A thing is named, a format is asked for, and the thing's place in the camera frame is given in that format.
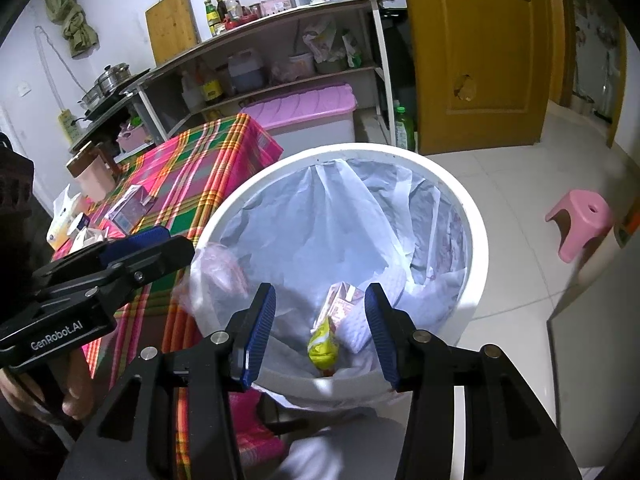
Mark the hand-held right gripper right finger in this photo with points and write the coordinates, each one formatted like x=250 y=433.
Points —
x=380 y=335

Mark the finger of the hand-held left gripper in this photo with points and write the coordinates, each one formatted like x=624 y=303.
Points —
x=135 y=245
x=160 y=260

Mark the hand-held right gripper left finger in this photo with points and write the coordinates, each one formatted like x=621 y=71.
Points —
x=260 y=335

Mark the purple white drink carton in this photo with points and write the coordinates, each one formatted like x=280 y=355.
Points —
x=127 y=207

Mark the clear plastic bag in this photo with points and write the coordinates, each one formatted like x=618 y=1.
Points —
x=217 y=272

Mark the white round trash bin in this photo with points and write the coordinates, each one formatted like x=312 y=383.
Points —
x=350 y=150

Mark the person's left hand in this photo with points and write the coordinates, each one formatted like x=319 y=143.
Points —
x=77 y=390

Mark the white paper towel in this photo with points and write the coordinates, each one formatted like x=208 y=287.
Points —
x=357 y=335

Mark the crumpled white tissue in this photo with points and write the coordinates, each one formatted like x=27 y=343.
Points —
x=90 y=239

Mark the pink drink carton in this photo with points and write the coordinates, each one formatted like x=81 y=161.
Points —
x=345 y=300

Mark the yellow snack wrapper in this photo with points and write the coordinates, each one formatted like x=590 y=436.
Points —
x=322 y=347

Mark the tissue box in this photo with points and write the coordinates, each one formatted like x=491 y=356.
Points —
x=62 y=220

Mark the pink jug with brown lid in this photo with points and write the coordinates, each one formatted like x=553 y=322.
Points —
x=92 y=175

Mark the pink green plaid tablecloth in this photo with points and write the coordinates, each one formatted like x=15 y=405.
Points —
x=200 y=160

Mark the white plastic bin liner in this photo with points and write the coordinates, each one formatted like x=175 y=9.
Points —
x=325 y=220

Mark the yellow power strip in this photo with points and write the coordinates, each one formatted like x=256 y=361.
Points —
x=69 y=125

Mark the black stove top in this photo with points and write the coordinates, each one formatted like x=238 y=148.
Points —
x=112 y=102

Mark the small steel pot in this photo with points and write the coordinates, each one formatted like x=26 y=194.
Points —
x=94 y=96

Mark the white plastic bottle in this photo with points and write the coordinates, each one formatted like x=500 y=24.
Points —
x=191 y=92

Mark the steel pot with lid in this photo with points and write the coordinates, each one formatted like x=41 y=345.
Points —
x=115 y=77

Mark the oil bottle with yellow label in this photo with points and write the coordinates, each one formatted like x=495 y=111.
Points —
x=211 y=87

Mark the large clear oil jug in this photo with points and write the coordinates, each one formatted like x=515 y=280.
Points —
x=246 y=72

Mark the green plastic bottle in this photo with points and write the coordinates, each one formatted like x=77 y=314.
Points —
x=404 y=130

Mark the storage box with pink lid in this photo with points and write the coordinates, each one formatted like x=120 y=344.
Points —
x=300 y=107

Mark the wooden cutting board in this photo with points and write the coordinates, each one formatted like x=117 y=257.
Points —
x=172 y=27

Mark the pink plastic stool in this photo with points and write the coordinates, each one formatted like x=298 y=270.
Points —
x=580 y=215

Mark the green glass bottle yellow label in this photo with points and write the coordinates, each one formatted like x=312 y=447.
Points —
x=210 y=20

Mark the green hanging cloth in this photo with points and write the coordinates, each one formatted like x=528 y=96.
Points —
x=70 y=15

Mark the dark sauce bottle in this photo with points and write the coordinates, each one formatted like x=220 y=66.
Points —
x=221 y=12

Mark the red tray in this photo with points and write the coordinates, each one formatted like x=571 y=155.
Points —
x=242 y=21

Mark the white shelf unit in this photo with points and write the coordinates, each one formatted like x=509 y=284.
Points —
x=280 y=22

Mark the crumpled plastic bags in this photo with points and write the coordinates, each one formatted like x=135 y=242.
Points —
x=330 y=42

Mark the yellow wooden door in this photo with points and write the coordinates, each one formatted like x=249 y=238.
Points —
x=475 y=35

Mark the wooden door frame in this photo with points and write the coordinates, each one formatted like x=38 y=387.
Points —
x=619 y=90

